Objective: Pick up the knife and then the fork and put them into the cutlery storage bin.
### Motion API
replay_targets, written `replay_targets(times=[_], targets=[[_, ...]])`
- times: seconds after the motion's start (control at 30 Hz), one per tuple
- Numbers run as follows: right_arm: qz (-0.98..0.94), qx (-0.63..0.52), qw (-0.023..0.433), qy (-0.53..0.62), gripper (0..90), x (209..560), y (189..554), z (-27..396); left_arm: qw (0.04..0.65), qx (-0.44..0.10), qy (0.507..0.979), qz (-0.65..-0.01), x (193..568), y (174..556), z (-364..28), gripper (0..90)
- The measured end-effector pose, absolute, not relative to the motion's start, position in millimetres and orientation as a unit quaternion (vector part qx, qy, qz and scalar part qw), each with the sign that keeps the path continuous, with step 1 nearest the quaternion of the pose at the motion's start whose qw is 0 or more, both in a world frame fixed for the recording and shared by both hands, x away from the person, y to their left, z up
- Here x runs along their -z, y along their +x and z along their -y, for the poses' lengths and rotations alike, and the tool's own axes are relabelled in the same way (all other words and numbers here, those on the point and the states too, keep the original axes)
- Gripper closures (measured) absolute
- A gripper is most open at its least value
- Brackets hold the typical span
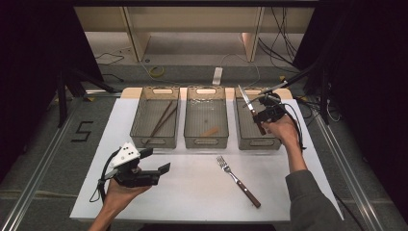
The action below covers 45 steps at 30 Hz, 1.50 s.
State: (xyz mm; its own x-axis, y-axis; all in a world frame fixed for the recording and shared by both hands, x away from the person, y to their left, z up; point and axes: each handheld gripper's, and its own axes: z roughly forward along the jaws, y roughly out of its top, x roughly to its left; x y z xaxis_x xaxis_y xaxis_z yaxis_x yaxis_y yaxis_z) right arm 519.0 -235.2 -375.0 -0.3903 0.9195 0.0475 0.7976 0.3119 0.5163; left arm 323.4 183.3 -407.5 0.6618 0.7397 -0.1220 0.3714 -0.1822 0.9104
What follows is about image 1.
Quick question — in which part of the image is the person's left hand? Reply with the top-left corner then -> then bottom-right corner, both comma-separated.
102,178 -> 152,211

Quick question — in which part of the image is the beige wooden shelf unit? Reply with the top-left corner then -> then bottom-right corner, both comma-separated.
73,6 -> 316,64

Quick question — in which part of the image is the person's right hand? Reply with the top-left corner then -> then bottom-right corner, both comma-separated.
261,115 -> 301,148

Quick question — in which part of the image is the white floor cable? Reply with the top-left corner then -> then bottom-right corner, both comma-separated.
220,52 -> 262,89

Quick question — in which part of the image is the dark brown wooden chopstick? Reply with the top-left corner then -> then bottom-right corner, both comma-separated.
149,99 -> 175,139
142,105 -> 179,144

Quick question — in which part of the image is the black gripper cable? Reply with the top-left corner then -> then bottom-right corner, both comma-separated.
89,149 -> 120,204
281,101 -> 308,152

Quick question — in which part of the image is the aluminium floor rail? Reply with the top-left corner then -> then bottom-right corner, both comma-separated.
315,114 -> 385,231
0,95 -> 82,231

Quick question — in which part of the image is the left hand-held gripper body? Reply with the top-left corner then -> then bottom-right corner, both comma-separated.
110,142 -> 161,189

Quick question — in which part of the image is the wooden-handled metal fork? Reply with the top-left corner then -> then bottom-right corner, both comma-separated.
216,155 -> 262,209

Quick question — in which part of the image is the person's dark green clothing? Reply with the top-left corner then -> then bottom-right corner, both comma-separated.
285,169 -> 344,231

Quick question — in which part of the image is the white power strip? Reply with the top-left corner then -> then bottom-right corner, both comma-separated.
212,66 -> 223,87

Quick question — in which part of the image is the bundle of black cables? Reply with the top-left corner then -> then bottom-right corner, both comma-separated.
257,6 -> 302,74

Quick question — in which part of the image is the clear grey plastic bin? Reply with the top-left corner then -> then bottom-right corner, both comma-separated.
183,86 -> 230,149
234,86 -> 287,151
129,86 -> 181,149

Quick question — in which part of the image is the black metal stand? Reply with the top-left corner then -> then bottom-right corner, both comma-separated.
55,64 -> 117,128
276,59 -> 332,125

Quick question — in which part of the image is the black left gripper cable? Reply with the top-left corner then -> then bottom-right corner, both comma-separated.
89,149 -> 120,204

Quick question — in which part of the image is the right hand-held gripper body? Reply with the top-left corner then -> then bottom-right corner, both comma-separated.
243,82 -> 290,122

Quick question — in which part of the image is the yellow coiled cable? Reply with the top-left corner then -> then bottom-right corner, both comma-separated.
148,65 -> 166,79

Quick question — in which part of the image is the thin black floor cable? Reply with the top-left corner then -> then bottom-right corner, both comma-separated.
93,52 -> 125,67

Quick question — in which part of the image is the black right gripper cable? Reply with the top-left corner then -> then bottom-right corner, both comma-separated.
281,101 -> 308,152

